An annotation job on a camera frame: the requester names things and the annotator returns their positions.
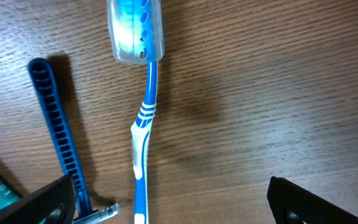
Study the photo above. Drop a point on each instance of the blue white toothbrush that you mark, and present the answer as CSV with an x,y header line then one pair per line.
x,y
136,33

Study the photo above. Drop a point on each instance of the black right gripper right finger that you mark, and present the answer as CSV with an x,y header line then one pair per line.
x,y
291,203

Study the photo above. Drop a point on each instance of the blue disposable razor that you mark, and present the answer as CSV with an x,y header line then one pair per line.
x,y
44,81

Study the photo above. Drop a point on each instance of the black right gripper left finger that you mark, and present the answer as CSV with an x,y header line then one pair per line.
x,y
53,203

